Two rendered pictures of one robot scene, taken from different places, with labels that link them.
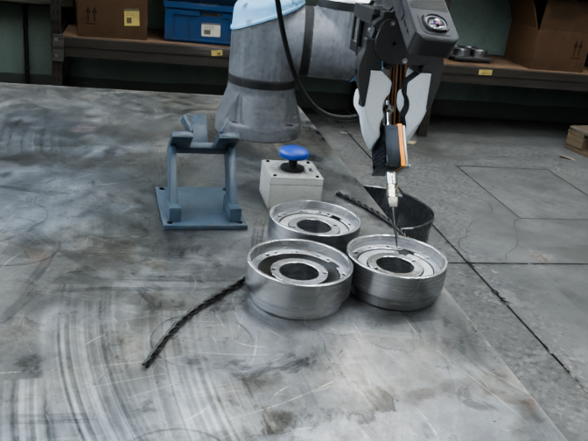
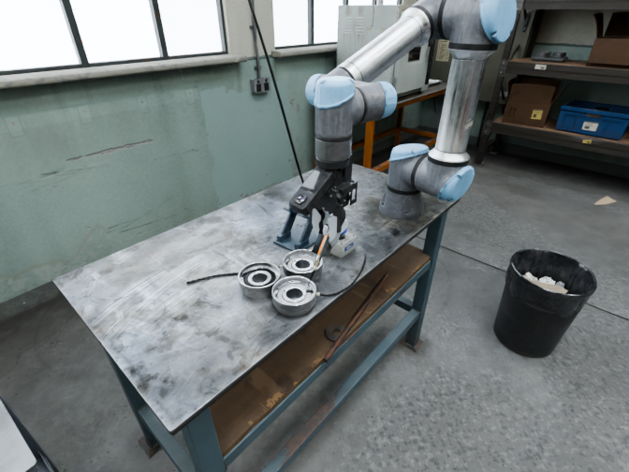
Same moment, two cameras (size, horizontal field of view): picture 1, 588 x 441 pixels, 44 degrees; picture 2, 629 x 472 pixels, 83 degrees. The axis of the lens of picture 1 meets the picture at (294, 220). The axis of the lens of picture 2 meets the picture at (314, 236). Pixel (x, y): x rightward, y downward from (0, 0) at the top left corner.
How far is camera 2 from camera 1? 0.80 m
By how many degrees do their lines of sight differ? 50
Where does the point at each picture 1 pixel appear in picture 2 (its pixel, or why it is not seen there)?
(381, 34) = not seen: hidden behind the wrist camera
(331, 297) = (250, 291)
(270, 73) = (397, 185)
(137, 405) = (168, 291)
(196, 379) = (190, 293)
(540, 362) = not seen: outside the picture
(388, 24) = not seen: hidden behind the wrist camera
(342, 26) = (430, 169)
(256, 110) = (388, 201)
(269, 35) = (397, 167)
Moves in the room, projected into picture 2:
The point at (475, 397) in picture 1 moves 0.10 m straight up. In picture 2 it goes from (234, 352) to (228, 317)
